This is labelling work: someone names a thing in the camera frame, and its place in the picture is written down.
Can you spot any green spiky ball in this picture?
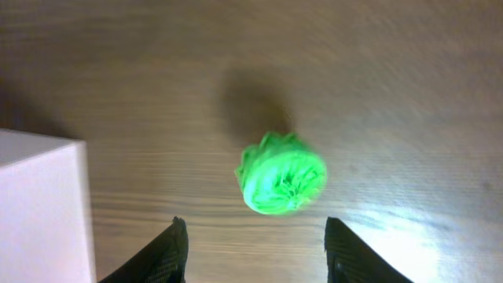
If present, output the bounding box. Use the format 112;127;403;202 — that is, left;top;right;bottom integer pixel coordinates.
235;132;328;215

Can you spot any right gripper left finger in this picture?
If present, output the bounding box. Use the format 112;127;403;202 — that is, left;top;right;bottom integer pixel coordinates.
100;217;189;283

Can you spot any white cardboard box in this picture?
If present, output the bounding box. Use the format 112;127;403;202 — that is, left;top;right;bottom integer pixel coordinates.
1;129;97;283

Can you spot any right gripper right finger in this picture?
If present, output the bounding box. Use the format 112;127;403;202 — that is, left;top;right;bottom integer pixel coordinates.
324;217;412;283

